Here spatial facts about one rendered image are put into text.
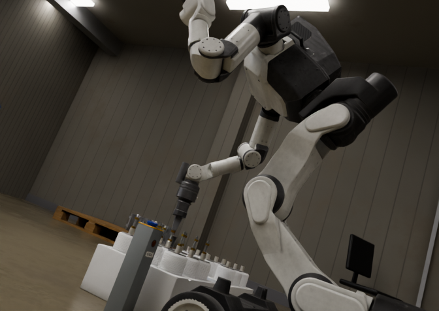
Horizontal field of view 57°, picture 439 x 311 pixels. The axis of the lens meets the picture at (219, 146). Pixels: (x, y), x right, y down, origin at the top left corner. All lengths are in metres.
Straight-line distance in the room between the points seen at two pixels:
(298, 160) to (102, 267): 0.87
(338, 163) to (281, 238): 3.71
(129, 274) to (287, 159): 0.66
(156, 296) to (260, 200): 0.54
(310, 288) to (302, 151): 0.43
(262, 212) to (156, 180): 4.61
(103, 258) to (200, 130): 4.23
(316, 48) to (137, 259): 0.97
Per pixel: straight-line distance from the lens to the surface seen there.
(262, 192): 1.29
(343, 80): 1.43
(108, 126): 6.79
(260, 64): 1.45
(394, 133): 5.03
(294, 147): 1.36
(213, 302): 1.10
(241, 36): 1.32
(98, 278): 1.70
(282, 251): 1.29
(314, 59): 1.48
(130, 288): 1.46
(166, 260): 1.58
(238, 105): 5.44
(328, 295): 1.20
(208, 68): 1.25
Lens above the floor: 0.32
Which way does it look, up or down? 14 degrees up
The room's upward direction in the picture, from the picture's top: 20 degrees clockwise
